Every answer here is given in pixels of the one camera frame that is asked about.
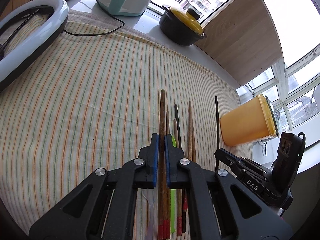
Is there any thin black chopstick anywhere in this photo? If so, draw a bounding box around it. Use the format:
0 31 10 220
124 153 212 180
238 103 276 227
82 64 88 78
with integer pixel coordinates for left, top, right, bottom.
215 96 220 171

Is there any reddish brown chopstick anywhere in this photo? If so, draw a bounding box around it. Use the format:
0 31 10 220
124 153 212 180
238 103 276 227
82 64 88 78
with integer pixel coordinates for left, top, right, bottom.
188 101 196 162

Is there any green plastic spoon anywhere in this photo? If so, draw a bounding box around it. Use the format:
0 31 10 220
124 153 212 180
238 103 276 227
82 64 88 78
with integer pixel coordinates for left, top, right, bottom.
170 135 177 234

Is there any thick brown chopstick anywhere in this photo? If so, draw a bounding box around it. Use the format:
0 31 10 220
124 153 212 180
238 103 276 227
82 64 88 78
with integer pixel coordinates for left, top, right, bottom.
158 89 166 239

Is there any yellow plastic cup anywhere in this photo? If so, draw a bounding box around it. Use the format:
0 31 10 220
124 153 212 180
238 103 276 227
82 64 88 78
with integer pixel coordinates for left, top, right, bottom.
220 94 281 147

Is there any striped table cloth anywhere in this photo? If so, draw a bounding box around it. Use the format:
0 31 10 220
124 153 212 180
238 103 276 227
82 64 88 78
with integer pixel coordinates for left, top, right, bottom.
1 11 240 233

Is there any light wooden board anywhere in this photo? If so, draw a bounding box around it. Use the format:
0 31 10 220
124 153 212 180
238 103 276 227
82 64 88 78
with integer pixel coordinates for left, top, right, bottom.
195 0 283 86

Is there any black pot yellow lid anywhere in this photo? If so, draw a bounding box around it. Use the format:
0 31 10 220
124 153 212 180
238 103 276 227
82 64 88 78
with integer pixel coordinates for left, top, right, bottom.
159 5 207 46

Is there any white ring light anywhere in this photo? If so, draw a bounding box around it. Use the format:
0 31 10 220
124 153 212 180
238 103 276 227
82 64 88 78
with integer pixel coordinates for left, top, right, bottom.
1 0 69 90

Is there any black power cable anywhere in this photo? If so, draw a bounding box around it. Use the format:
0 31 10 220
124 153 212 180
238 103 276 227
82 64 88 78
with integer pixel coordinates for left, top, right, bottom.
28 0 126 36

